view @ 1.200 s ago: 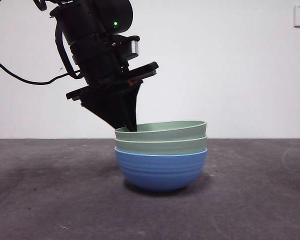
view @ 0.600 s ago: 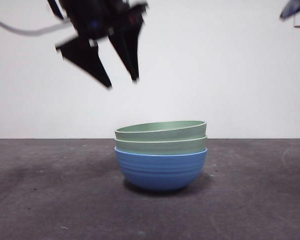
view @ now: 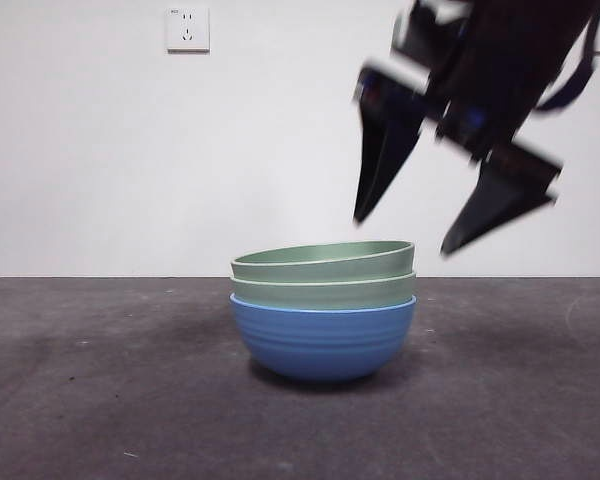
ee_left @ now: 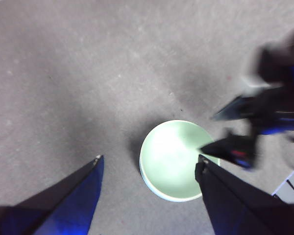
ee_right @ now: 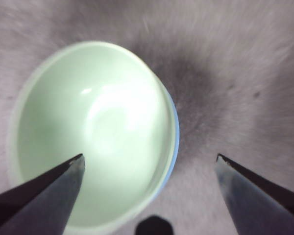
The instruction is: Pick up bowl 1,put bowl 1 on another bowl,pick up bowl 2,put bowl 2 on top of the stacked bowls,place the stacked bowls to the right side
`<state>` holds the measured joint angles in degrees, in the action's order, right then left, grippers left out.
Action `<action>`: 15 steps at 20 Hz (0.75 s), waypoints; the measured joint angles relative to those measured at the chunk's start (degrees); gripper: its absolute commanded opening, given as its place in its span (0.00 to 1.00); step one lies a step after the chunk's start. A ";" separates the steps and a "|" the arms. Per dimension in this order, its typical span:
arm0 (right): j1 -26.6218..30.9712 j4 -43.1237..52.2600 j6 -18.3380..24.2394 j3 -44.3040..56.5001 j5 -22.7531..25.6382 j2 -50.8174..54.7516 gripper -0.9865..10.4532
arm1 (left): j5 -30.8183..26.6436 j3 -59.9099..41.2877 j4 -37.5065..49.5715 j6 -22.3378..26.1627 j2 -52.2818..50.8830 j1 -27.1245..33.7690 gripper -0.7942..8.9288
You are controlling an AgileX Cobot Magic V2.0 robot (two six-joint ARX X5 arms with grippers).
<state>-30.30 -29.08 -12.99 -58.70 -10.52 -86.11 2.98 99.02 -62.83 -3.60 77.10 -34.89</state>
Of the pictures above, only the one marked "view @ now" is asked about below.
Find green ribbed bowl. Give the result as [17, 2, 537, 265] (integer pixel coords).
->
[230, 240, 416, 281]
[229, 272, 418, 312]

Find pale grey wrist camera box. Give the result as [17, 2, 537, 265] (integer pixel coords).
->
[392, 0, 474, 85]

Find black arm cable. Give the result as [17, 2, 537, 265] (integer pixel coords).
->
[533, 12, 597, 112]

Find blue ribbed bowl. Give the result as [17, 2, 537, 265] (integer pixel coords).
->
[228, 294, 418, 384]

